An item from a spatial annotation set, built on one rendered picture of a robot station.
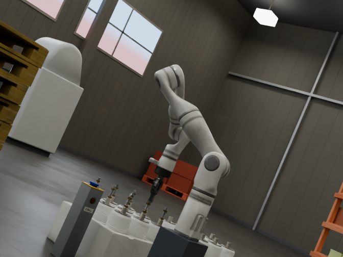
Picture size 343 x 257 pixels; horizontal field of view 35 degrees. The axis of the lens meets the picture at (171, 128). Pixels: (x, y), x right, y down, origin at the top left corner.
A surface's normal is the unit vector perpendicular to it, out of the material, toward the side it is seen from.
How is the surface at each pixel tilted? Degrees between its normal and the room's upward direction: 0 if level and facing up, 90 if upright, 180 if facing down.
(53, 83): 90
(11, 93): 90
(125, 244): 90
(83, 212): 90
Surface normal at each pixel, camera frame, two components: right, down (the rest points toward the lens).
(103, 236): -0.63, -0.33
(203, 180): -0.40, -0.25
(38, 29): 0.74, 0.28
